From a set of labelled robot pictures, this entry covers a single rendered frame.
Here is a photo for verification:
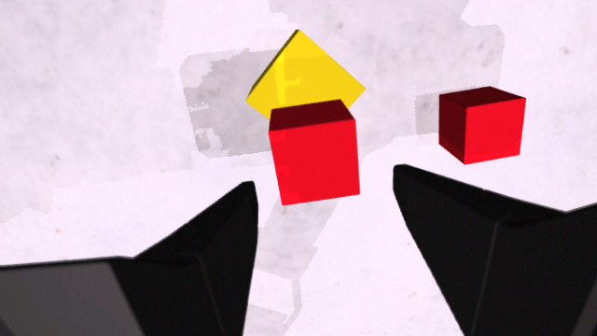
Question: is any yellow cube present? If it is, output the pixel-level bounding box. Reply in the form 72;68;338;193
245;29;365;119

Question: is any red cube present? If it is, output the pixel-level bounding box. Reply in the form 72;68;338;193
438;86;526;165
269;99;360;205

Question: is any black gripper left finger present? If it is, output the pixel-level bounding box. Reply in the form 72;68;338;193
0;180;258;336

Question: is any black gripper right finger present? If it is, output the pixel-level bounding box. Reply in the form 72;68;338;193
392;163;597;336

